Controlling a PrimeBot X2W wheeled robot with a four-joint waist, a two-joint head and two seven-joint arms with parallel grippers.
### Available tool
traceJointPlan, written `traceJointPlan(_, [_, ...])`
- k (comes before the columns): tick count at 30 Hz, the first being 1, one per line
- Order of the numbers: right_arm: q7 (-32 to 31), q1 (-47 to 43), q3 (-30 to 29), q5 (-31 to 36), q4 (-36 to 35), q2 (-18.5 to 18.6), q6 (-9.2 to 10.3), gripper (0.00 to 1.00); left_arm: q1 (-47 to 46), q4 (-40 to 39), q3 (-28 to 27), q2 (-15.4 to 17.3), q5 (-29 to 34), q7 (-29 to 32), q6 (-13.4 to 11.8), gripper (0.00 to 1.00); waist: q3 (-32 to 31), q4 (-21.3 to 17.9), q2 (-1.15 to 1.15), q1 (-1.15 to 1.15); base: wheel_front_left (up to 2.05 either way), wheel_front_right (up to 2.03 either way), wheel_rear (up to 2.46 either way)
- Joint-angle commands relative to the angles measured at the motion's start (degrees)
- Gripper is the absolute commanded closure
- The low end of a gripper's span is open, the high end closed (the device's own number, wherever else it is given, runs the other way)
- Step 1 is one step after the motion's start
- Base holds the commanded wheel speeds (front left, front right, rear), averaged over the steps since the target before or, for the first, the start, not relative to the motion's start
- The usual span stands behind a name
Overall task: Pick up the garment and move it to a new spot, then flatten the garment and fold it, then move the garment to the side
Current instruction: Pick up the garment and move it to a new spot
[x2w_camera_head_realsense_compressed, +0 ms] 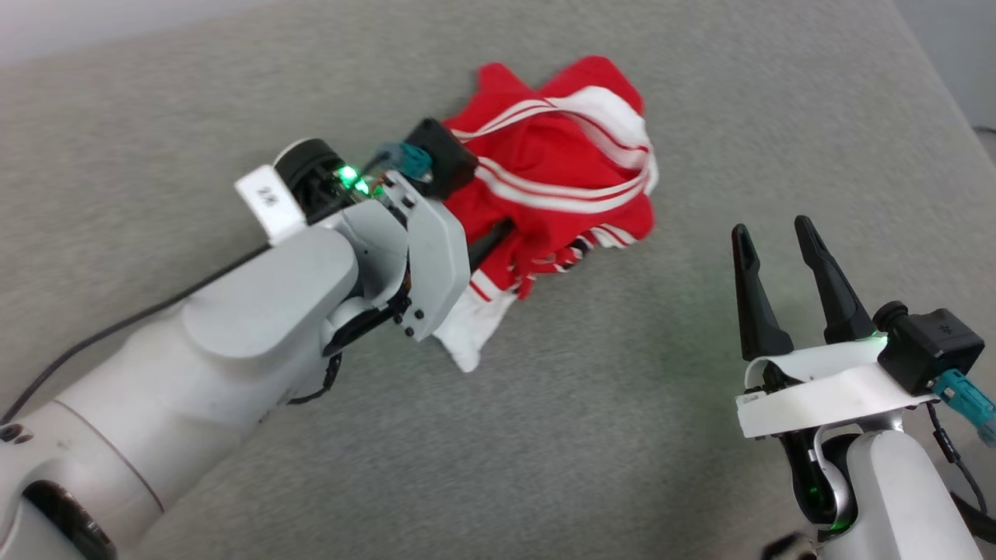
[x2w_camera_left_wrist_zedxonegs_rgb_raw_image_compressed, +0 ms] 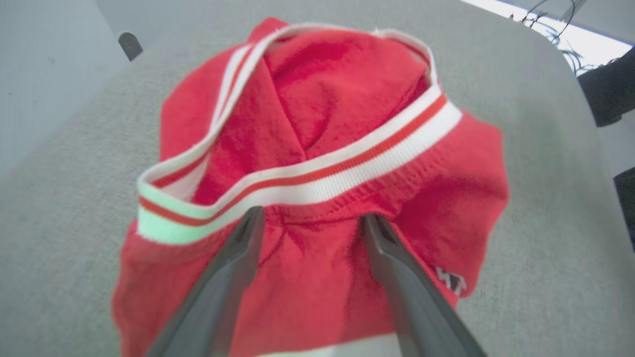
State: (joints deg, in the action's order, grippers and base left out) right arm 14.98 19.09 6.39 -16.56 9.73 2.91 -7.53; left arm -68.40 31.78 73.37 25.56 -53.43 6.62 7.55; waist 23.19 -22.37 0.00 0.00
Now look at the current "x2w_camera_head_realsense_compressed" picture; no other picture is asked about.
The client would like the teal camera connector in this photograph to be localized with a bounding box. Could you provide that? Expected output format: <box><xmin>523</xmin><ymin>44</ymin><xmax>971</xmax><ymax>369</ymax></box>
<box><xmin>373</xmin><ymin>142</ymin><xmax>433</xmax><ymax>181</ymax></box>
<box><xmin>932</xmin><ymin>369</ymin><xmax>996</xmax><ymax>446</ymax></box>

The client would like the red white striped garment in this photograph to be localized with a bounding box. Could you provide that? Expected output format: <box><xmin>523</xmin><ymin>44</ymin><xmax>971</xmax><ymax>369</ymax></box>
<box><xmin>432</xmin><ymin>54</ymin><xmax>661</xmax><ymax>374</ymax></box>

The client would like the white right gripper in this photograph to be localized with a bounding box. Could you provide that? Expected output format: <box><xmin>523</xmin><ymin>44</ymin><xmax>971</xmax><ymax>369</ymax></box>
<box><xmin>731</xmin><ymin>215</ymin><xmax>939</xmax><ymax>440</ymax></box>

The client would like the long black arm cable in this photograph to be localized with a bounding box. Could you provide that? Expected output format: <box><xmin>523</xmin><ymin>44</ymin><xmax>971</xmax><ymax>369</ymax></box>
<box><xmin>0</xmin><ymin>243</ymin><xmax>273</xmax><ymax>425</ymax></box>

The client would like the grey fabric sofa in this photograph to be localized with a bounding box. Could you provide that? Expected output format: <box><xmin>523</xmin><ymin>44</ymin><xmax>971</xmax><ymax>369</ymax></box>
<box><xmin>0</xmin><ymin>0</ymin><xmax>996</xmax><ymax>560</ymax></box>

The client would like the short black looped cable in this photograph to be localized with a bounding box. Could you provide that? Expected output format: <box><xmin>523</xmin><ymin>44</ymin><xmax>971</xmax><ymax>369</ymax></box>
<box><xmin>288</xmin><ymin>354</ymin><xmax>343</xmax><ymax>405</ymax></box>

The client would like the teal left camera connector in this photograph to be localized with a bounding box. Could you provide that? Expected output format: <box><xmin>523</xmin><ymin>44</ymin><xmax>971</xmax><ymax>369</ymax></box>
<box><xmin>373</xmin><ymin>142</ymin><xmax>433</xmax><ymax>181</ymax></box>

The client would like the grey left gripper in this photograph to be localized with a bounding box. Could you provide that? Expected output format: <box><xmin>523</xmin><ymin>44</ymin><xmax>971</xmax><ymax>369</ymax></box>
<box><xmin>340</xmin><ymin>171</ymin><xmax>515</xmax><ymax>343</ymax></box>

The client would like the teal right camera connector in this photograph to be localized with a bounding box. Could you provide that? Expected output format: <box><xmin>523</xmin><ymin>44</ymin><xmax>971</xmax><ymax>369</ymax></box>
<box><xmin>932</xmin><ymin>369</ymin><xmax>996</xmax><ymax>446</ymax></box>

